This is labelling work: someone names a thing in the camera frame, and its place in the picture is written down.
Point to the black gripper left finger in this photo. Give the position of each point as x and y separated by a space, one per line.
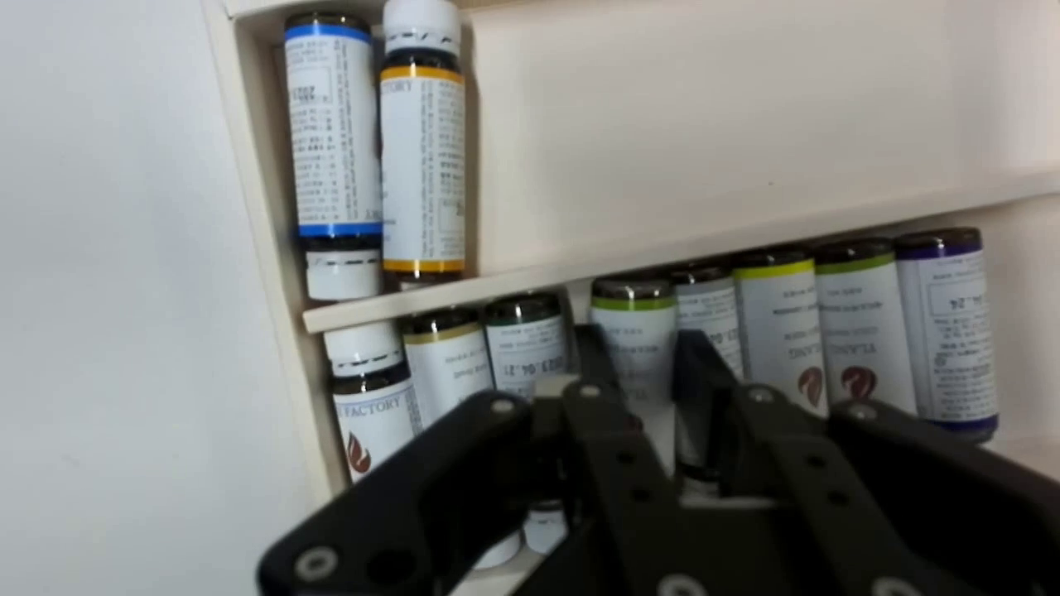
464 497

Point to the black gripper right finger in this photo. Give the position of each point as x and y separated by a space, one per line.
916 497

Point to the red-logo white label bottle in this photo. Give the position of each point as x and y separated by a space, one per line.
368 414

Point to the dark-top white label bottle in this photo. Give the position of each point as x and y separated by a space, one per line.
527 346
450 366
715 309

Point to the purple-banded white label bottle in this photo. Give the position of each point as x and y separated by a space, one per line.
949 326

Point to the green-banded red-logo bottle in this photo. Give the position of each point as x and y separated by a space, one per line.
782 326
867 326

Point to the green-banded white label bottle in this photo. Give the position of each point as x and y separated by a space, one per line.
635 331

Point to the yellow-banded white label bottle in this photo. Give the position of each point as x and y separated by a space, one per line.
423 166

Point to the blue-banded white label bottle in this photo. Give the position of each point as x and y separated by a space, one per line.
334 132

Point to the shallow wooden box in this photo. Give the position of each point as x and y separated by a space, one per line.
706 143

